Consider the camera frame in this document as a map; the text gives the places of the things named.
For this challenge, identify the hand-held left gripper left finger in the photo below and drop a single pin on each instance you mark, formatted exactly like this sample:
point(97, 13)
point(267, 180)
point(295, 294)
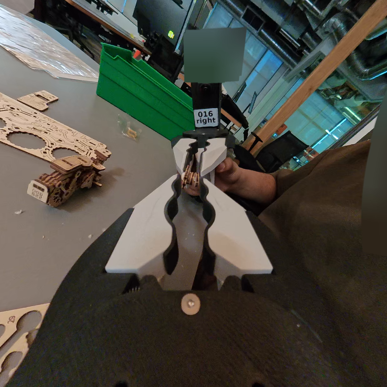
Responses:
point(139, 238)

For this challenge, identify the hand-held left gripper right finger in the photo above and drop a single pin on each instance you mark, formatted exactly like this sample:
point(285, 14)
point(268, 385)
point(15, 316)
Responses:
point(238, 242)

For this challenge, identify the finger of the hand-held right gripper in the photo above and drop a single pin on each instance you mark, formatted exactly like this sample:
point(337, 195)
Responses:
point(182, 155)
point(213, 157)

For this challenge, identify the small wooden gear part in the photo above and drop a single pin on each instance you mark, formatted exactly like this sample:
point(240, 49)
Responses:
point(191, 177)

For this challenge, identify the person's right forearm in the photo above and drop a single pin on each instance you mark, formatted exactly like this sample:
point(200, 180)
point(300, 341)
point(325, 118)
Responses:
point(261, 184)

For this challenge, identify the grey desk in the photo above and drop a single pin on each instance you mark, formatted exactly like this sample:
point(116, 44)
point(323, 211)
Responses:
point(60, 242)

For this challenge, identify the person's right hand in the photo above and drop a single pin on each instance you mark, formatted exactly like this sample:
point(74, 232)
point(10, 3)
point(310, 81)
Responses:
point(232, 177)

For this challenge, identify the small clear plastic bag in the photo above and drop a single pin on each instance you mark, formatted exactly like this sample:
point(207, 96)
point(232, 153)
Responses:
point(130, 128)

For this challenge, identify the black office chair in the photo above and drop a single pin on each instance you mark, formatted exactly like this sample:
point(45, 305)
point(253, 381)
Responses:
point(281, 151)

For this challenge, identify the green plastic bin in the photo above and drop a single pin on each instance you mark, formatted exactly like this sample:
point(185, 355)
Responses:
point(136, 90)

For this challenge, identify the person's brown shirt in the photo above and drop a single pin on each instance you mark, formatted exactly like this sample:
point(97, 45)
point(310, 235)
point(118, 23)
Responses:
point(317, 242)

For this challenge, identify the black monitor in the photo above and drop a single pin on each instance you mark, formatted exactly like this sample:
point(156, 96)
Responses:
point(160, 21)

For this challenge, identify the wooden model motorcycle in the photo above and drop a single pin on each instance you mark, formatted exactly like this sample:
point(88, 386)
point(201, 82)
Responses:
point(68, 178)

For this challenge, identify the slanted wooden beam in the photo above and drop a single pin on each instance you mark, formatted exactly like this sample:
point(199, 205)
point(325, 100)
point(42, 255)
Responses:
point(311, 78)

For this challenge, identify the wooden-edged workbench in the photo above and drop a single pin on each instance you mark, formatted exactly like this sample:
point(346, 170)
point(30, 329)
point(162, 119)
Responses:
point(115, 27)

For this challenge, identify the wooden puzzle sheet with holes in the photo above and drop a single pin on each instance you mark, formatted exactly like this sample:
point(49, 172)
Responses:
point(33, 127)

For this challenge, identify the small flat wooden piece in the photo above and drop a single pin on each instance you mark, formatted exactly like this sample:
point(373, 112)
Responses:
point(36, 100)

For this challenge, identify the pale wooden cut-out sheet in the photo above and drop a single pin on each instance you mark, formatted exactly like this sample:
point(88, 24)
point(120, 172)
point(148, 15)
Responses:
point(18, 338)

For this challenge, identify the shiny clear plastic sheet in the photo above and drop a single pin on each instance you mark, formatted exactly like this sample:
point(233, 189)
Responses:
point(36, 45)

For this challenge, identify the silver ventilation duct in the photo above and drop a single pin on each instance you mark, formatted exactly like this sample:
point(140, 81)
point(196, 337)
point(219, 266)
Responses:
point(356, 36)

